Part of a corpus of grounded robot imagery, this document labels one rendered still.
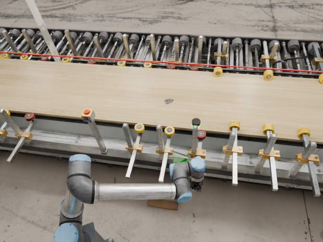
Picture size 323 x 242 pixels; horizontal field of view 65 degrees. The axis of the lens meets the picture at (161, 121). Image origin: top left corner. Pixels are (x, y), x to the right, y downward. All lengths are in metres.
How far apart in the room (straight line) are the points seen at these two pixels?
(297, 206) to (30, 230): 2.63
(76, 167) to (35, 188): 1.83
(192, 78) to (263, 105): 0.68
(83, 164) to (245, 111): 1.39
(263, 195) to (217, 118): 1.08
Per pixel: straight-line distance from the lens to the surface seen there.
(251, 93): 2.37
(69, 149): 2.37
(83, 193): 1.33
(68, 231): 1.85
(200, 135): 2.00
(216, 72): 2.45
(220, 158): 2.23
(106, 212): 2.77
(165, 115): 2.12
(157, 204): 2.63
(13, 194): 3.27
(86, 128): 2.42
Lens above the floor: 2.52
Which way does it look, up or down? 51 degrees down
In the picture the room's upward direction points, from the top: 6 degrees counter-clockwise
